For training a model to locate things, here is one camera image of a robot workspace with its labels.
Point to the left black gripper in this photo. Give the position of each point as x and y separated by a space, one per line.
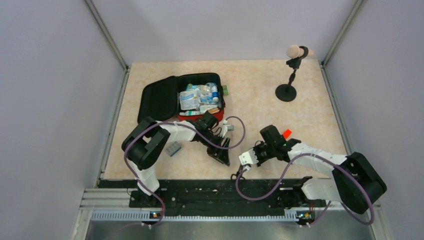
221 155

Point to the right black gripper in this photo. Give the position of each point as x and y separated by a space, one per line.
260 161

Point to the blue cotton swab bag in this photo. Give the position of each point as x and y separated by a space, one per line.
204 92

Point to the white blue dressing pouch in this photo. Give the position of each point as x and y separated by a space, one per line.
189 100

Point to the white blue spray bottle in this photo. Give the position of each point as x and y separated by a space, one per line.
215 93

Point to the amber medicine bottle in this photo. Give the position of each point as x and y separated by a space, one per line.
214 110

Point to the teal gauze packet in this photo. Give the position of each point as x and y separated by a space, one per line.
204 108

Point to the clear white cap bottle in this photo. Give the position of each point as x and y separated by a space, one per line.
190 113

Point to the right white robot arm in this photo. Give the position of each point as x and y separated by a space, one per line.
350 179

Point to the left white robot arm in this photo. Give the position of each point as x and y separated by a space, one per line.
143 146

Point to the red black medicine kit bag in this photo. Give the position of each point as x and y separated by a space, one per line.
160 99

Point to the orange red block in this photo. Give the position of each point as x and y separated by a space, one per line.
287 133

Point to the grey blue pill blister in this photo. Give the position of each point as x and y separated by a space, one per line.
173 148

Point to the black microphone stand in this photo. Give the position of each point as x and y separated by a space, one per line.
286 92

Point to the small green box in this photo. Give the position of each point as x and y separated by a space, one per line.
225 90

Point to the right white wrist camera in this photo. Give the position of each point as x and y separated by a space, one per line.
247 159

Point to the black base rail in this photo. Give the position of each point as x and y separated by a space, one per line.
219 198

